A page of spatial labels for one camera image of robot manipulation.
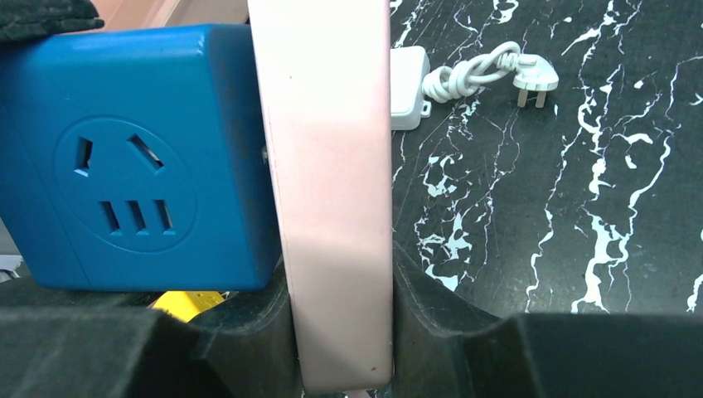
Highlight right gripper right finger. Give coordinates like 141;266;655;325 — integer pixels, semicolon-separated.
390;246;702;397

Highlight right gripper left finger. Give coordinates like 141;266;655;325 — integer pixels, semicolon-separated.
1;265;302;397

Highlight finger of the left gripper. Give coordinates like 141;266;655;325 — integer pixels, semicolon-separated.
1;0;104;44

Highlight pink plastic storage box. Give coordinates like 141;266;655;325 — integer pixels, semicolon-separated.
93;0;249;31

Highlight yellow cube plug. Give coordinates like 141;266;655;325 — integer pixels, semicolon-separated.
150;291;225;323

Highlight blue cube socket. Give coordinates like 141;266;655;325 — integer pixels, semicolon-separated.
1;24;281;292

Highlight white power strip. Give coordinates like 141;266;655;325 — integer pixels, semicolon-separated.
390;41;560;131

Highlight pink power strip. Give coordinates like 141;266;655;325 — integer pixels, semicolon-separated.
249;1;393;394

